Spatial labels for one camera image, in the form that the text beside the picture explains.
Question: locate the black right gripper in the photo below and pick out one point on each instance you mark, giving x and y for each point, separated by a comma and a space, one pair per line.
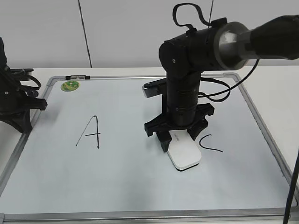
194, 121

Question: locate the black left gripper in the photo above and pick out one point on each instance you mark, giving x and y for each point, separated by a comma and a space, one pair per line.
15, 109

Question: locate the white board eraser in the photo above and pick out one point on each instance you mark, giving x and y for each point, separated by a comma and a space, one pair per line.
183, 151

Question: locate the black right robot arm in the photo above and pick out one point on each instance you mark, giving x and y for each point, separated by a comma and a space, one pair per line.
222, 46

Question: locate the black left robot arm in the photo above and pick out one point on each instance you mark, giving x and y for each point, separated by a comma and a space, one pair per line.
13, 80

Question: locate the round green magnet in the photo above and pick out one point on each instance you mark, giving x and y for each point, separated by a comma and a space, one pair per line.
70, 86

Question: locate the black metal hanger clip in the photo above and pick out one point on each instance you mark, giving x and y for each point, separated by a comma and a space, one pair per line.
77, 77

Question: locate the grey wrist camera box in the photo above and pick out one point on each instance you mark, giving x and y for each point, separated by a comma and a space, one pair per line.
154, 88

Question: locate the white board with aluminium frame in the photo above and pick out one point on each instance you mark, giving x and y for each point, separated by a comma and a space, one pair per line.
88, 158

